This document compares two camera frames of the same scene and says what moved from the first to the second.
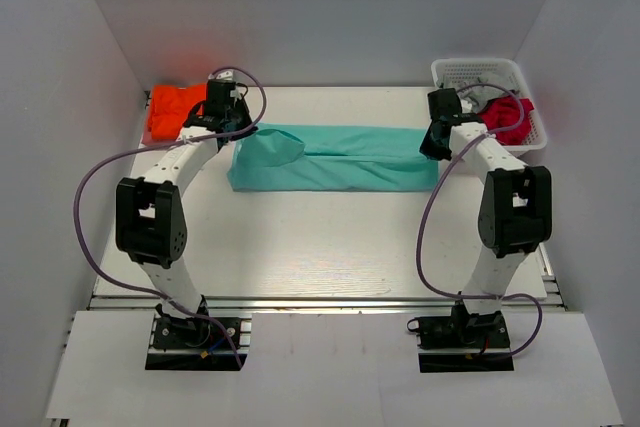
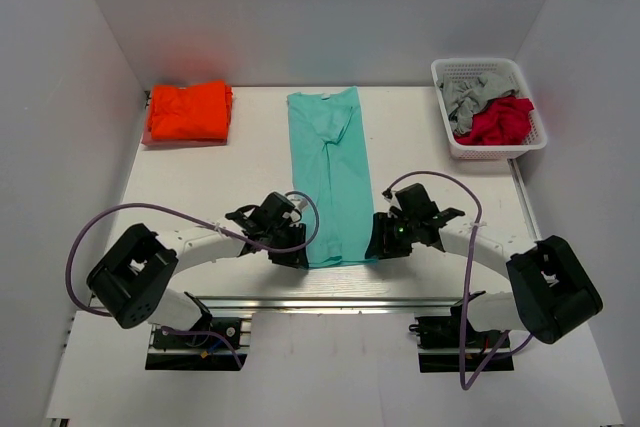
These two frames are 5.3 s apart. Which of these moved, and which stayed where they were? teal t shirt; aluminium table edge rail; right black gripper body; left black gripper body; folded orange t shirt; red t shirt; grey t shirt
Moved: right black gripper body; left black gripper body; teal t shirt
Stayed: aluminium table edge rail; red t shirt; folded orange t shirt; grey t shirt
